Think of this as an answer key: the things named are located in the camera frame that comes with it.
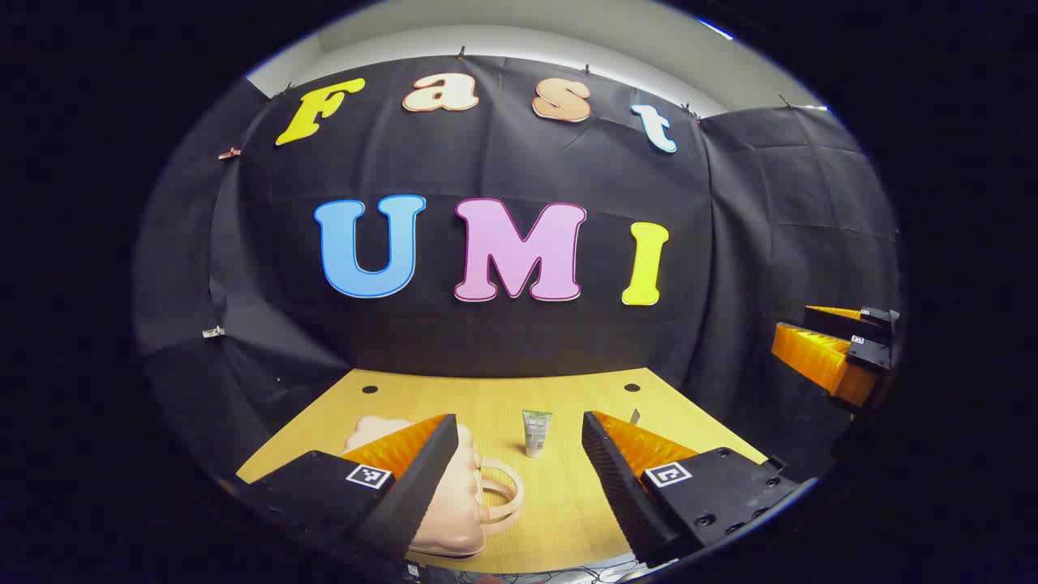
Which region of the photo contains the green and white cream tube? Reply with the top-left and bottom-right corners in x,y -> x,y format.
522,410 -> 553,459

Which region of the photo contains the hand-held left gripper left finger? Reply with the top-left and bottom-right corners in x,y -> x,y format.
239,414 -> 460,562

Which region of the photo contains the black backdrop cloth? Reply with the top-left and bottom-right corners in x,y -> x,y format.
134,55 -> 903,487

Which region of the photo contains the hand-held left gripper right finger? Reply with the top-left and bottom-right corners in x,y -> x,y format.
581,410 -> 804,569

